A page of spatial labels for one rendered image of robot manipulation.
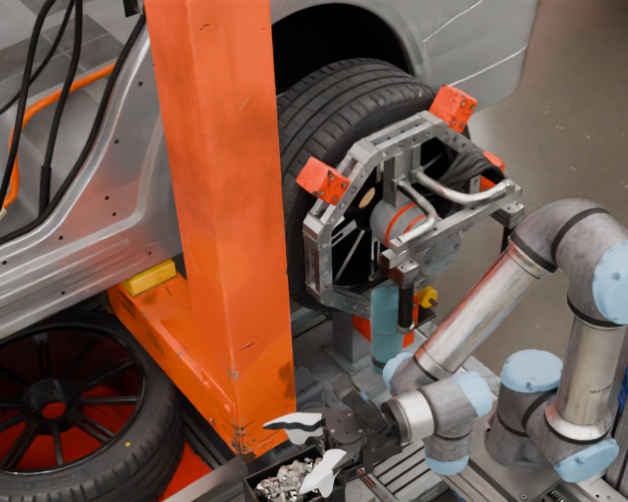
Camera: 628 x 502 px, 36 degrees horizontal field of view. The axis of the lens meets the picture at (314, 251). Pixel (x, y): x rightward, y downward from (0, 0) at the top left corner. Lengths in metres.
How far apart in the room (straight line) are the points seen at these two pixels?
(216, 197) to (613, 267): 0.73
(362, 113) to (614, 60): 2.84
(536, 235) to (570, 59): 3.42
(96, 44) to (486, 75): 1.18
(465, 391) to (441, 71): 1.51
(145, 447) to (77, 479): 0.18
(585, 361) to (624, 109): 3.07
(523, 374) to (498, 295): 0.28
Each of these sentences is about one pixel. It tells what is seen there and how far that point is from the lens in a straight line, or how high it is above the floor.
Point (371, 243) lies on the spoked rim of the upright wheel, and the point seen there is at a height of 0.73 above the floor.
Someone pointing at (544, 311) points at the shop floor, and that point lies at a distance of 3.52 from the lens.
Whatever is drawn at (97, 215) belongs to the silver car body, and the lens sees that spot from 2.41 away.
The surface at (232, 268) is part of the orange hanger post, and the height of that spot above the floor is 1.14.
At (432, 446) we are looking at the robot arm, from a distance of 1.63.
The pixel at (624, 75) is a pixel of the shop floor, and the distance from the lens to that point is 4.91.
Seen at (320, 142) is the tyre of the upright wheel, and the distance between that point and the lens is 2.28.
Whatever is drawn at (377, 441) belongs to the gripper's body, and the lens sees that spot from 1.54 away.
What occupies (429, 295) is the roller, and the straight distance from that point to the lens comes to 2.75.
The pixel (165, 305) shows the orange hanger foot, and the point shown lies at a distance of 2.55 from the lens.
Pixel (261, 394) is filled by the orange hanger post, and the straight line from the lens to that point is 2.23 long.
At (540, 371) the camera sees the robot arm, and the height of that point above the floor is 1.05.
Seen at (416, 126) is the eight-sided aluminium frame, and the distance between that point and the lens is 2.40.
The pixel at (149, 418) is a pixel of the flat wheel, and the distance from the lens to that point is 2.53.
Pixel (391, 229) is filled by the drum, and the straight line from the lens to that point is 2.41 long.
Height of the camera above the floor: 2.42
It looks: 41 degrees down
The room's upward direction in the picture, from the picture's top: 2 degrees counter-clockwise
